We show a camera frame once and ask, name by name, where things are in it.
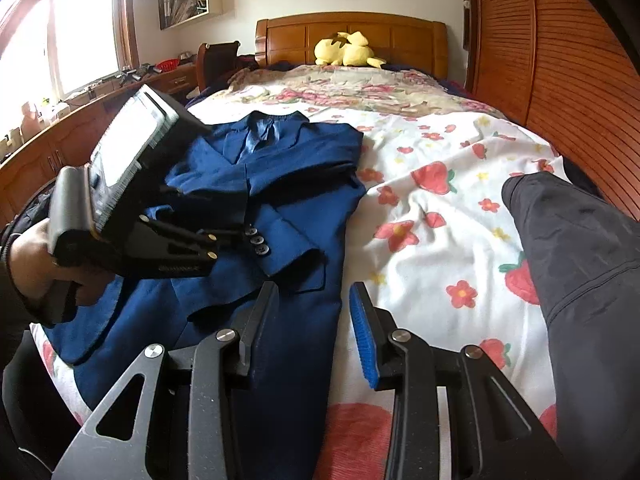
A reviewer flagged wooden desk cabinet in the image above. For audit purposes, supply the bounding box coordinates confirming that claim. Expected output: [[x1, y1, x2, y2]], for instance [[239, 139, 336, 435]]
[[0, 62, 198, 216]]

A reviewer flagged yellow plush toy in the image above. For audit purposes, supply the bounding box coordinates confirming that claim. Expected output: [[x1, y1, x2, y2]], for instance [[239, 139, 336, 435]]
[[314, 31, 387, 70]]

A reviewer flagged wooden bed headboard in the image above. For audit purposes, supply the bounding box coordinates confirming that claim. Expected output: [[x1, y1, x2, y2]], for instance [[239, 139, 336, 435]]
[[255, 11, 448, 81]]

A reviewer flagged wooden framed window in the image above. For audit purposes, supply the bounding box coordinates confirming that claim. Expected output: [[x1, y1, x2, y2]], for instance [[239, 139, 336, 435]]
[[0, 0, 141, 106]]

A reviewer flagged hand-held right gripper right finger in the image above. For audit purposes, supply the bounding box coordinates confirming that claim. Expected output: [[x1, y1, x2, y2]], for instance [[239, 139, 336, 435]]
[[348, 281, 566, 480]]

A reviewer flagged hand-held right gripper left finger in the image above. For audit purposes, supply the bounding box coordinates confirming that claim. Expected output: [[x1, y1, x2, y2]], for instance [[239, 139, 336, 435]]
[[50, 281, 279, 480]]

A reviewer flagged wooden louvred wardrobe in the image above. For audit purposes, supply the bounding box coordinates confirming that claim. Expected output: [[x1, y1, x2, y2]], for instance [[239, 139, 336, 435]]
[[460, 0, 640, 221]]

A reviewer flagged person's left hand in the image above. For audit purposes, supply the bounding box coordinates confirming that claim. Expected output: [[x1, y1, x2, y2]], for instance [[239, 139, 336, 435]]
[[7, 220, 123, 307]]

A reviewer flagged dark grey folded garment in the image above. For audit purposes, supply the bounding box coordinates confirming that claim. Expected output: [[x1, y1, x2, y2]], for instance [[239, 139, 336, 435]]
[[501, 172, 640, 480]]

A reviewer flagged navy blue suit jacket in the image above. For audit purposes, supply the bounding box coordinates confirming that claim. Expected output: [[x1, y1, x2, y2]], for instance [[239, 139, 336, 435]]
[[42, 110, 368, 480]]

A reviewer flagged person's left forearm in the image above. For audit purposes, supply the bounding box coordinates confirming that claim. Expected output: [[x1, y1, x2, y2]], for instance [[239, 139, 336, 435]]
[[0, 180, 56, 321]]

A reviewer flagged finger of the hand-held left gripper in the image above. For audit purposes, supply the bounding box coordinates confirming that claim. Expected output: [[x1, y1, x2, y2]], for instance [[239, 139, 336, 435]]
[[122, 246, 219, 278], [137, 214, 251, 250]]

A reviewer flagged pink bottle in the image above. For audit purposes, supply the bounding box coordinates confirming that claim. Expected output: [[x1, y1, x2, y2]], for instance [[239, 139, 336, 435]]
[[21, 101, 41, 136]]

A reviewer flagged beige floral quilt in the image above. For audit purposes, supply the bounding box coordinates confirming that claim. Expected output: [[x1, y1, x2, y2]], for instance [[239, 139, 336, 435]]
[[220, 64, 508, 121]]

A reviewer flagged wooden bed with floral sheet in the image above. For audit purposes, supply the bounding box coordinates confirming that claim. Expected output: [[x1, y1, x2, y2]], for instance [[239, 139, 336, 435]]
[[30, 95, 571, 480]]

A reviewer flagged wooden chair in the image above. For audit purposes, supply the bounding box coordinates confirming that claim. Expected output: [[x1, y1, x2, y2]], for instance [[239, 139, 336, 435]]
[[196, 41, 241, 91]]

